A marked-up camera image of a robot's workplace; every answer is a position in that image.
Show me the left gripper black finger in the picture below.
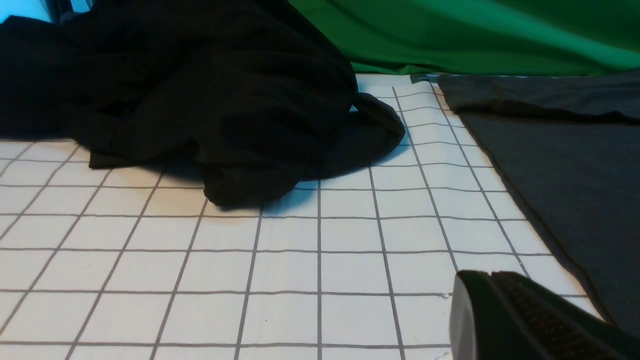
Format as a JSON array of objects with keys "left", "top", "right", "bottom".
[{"left": 449, "top": 269, "right": 640, "bottom": 360}]

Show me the gray long-sleeve shirt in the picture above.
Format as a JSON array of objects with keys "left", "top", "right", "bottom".
[{"left": 437, "top": 68, "right": 640, "bottom": 337}]

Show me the gray metal bar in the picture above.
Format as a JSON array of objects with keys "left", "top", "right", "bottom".
[{"left": 410, "top": 73, "right": 439, "bottom": 84}]

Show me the green backdrop cloth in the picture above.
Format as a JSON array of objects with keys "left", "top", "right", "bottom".
[{"left": 291, "top": 0, "right": 640, "bottom": 76}]

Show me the black crumpled garment pile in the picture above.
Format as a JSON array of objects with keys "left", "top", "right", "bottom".
[{"left": 0, "top": 0, "right": 406, "bottom": 208}]

